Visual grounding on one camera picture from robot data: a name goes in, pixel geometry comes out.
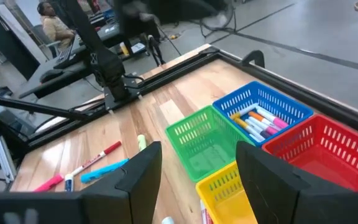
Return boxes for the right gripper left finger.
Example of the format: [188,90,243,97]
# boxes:
[81,141,163,224]

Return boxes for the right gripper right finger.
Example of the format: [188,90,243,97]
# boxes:
[235,141,350,224]

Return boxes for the cyan highlighter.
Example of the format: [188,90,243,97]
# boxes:
[80,158,131,185]

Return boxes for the yellow-green Sharpie highlighter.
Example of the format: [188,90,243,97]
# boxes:
[136,134,148,152]

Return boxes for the red Expo marker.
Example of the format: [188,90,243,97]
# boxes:
[69,140,122,179]

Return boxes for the yellow-capped SKK marker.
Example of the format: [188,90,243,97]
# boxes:
[233,117,266,143]

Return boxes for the small pink-capped marker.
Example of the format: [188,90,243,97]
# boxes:
[255,105,290,129]

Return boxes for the small orange-capped marker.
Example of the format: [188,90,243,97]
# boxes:
[247,110,281,131]

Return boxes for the small yellow-capped marker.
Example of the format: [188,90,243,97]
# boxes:
[229,103,260,121]

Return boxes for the yellow plastic basket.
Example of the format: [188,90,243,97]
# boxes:
[195,160,260,224]

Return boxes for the blue Expo marker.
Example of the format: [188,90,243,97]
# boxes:
[64,173,75,193]

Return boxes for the green plastic basket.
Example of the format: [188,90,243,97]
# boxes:
[165,105,255,183]

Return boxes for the red plastic basket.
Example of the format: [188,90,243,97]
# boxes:
[262,114,358,192]

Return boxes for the pink highlighter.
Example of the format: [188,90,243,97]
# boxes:
[33,173,65,193]

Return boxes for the blue plastic basket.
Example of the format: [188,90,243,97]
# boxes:
[212,80,314,147]

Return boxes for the black desk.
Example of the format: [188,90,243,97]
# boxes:
[12,21,164,100]

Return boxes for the yellow bottle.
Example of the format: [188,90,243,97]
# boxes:
[119,41,131,57]

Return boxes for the person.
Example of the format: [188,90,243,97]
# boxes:
[36,1,76,53]
[113,0,231,35]

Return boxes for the black frame clamp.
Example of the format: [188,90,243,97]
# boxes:
[240,49,266,68]

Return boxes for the white aluminium bracket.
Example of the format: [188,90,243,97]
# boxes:
[0,131,17,184]

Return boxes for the black frame bar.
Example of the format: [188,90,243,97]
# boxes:
[0,92,90,123]

